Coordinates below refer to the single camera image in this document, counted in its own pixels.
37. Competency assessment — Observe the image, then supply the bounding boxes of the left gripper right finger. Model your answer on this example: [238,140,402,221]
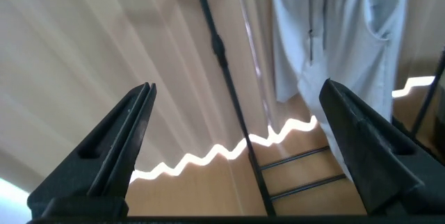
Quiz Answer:
[318,79,445,215]

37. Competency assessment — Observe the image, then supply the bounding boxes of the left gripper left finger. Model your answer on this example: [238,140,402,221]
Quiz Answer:
[27,82,157,217]

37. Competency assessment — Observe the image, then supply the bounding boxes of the pale grey shorts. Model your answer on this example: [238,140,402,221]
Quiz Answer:
[270,0,414,183]

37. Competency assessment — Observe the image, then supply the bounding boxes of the black clothes rack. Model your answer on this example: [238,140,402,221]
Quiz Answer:
[190,0,445,217]

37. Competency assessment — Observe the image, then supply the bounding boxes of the beige curtain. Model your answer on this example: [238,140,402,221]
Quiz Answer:
[0,0,445,193]

